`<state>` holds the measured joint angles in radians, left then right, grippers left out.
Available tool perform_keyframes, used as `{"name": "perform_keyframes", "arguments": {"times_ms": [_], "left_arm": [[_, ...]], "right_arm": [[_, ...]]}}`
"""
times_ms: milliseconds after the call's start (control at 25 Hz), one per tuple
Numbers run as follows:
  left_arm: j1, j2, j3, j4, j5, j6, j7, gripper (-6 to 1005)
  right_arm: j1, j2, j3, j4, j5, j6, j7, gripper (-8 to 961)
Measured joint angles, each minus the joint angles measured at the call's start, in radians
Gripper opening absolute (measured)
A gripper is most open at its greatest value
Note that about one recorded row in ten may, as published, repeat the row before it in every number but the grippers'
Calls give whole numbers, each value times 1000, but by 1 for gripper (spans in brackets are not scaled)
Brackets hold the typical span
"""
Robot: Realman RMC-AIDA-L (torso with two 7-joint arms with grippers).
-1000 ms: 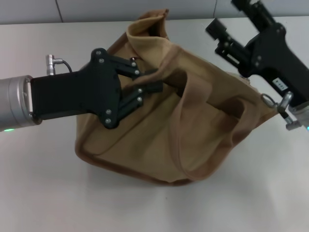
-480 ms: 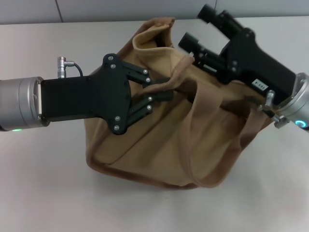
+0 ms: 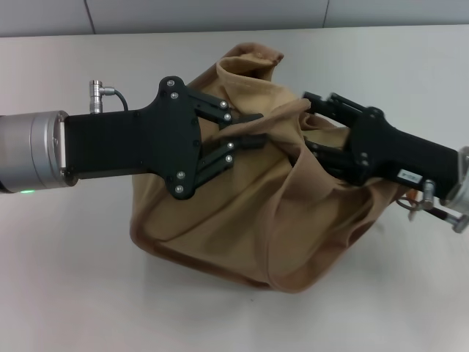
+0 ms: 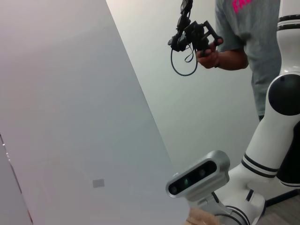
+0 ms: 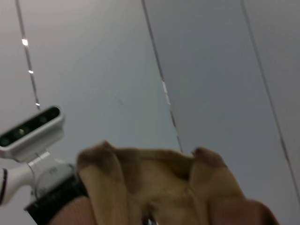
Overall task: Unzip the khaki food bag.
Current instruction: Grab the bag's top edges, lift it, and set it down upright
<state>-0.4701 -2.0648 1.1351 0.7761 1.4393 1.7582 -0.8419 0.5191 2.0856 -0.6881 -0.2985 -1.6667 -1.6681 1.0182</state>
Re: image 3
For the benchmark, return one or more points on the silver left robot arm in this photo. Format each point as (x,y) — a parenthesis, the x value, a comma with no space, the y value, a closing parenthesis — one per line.
(29,150)

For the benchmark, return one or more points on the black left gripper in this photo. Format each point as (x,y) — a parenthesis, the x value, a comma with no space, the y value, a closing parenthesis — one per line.
(139,143)

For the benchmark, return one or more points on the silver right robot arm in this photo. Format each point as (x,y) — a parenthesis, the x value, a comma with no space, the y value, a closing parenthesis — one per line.
(462,198)

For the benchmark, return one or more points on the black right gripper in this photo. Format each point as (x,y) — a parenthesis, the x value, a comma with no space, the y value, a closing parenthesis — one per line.
(395,154)

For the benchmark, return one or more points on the khaki canvas food bag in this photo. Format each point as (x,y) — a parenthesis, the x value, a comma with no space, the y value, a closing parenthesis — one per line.
(238,220)

